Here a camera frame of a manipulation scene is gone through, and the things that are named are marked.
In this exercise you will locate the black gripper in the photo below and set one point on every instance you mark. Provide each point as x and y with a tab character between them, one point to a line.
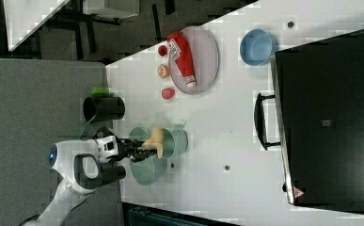
126	149

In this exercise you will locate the yellow plush banana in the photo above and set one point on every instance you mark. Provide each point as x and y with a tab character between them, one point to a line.
155	141

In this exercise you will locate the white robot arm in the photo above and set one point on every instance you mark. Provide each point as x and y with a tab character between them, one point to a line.
79	163

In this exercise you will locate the green mug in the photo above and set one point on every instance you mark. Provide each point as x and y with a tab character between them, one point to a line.
175	141

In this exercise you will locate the green perforated colander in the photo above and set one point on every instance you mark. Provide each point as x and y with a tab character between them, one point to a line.
148	171

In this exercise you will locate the black cylindrical cup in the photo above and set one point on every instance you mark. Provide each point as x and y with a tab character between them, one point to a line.
103	109

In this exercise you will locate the red strawberry near centre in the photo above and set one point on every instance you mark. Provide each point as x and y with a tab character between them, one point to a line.
168	93

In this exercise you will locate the green object behind cup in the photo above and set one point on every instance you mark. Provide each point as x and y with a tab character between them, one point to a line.
100	92

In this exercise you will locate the halved orange fruit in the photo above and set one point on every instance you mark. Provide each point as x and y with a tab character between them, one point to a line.
163	71

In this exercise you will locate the red strawberry near edge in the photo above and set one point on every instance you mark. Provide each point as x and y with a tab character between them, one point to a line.
162	50

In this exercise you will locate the red ketchup bottle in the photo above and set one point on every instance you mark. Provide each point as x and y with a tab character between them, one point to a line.
180	52

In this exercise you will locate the grey oval plate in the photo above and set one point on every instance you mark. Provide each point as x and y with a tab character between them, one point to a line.
205	61

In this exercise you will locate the blue bowl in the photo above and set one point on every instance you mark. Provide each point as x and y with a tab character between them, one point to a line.
257	46

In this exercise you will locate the black toaster oven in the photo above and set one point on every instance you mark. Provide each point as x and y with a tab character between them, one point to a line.
319	96

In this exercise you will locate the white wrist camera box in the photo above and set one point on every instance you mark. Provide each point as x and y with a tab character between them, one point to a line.
107	148

